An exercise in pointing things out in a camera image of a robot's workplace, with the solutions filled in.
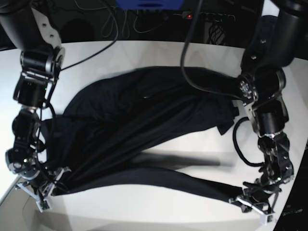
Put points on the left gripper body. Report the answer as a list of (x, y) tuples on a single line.
[(260, 197)]

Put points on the blue box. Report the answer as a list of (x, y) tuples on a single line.
[(150, 4)]

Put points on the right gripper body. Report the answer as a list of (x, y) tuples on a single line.
[(40, 185)]

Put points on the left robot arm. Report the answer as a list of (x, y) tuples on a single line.
[(261, 83)]

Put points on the white power strip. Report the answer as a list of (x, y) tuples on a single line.
[(209, 16)]

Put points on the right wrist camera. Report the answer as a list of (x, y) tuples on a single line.
[(44, 205)]

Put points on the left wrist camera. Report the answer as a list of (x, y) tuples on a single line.
[(266, 218)]

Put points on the dark navy t-shirt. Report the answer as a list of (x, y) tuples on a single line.
[(113, 120)]

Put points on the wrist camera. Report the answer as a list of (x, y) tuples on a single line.
[(44, 205), (266, 218)]

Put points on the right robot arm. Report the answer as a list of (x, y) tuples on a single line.
[(41, 58)]

